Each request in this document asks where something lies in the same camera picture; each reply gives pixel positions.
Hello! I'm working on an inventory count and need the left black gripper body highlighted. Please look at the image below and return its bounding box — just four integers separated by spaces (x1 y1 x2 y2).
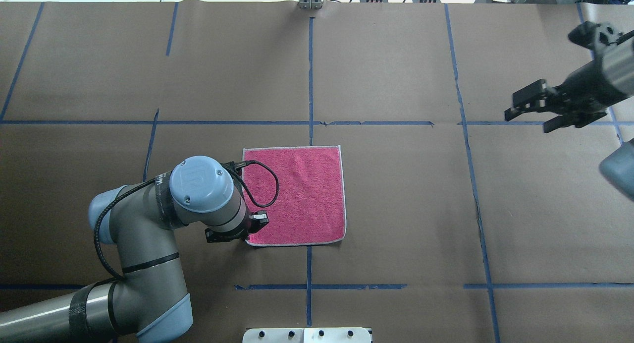
205 210 269 243

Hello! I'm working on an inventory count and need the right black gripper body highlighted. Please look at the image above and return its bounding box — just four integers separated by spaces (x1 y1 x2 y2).
545 61 612 128

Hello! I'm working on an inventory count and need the pink towel with grey back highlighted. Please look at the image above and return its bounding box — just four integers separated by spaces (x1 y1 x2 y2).
243 146 347 247

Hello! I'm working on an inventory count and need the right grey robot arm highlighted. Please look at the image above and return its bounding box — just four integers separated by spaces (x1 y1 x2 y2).
504 21 634 133

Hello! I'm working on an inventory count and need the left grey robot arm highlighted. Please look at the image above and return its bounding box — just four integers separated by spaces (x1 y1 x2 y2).
1 156 269 343

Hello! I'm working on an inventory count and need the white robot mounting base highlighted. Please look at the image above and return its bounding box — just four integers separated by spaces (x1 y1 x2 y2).
242 327 374 343

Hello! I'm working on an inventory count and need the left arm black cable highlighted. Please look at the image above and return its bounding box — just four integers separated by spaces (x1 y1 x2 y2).
94 160 280 280

